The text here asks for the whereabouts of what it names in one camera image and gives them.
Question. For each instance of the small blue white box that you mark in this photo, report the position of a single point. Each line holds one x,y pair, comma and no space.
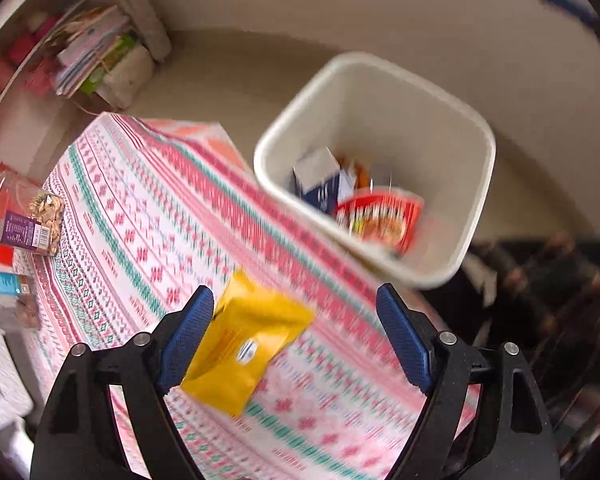
320,180

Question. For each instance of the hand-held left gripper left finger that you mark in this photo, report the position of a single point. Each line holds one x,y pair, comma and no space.
190,340

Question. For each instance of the beige curtain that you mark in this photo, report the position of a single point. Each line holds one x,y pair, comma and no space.
142,10

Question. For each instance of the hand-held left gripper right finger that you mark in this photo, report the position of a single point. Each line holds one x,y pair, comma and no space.
405,340

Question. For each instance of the patterned red green tablecloth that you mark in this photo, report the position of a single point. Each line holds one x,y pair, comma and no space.
155,210

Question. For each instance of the pink basket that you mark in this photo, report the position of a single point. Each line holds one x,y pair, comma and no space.
41,76

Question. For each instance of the white bookshelf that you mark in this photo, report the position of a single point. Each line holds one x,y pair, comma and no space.
10,10

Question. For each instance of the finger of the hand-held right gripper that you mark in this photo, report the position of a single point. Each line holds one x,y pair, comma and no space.
565,2

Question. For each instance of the red snack bag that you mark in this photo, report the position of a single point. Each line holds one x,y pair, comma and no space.
385,215

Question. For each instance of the white woven bag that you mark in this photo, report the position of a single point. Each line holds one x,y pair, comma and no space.
127,77

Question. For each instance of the stack of papers and books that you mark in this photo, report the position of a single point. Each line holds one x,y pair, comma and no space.
87,45

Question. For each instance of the yellow snack packet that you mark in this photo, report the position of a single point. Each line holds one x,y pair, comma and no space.
250,340

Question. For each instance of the grey striped sofa cover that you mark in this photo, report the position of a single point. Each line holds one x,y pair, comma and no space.
0,385

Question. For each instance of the clear jar with blue label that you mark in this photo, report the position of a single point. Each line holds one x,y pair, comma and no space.
5,300

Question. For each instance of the clear jar with purple label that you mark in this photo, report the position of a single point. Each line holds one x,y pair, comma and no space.
25,220

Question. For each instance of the white trash bin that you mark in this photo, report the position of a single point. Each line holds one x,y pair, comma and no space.
430,110

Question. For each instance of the person's dark plaid pants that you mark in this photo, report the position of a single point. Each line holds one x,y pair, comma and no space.
570,310

